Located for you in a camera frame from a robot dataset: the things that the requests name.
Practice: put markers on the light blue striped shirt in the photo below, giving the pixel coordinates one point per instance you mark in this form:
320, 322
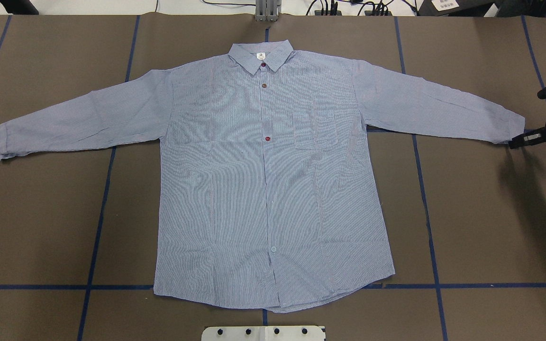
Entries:
268, 199

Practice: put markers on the grey aluminium frame post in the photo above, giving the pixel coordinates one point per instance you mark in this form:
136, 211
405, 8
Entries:
267, 10

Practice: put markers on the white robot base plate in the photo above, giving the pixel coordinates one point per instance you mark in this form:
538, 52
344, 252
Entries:
265, 333

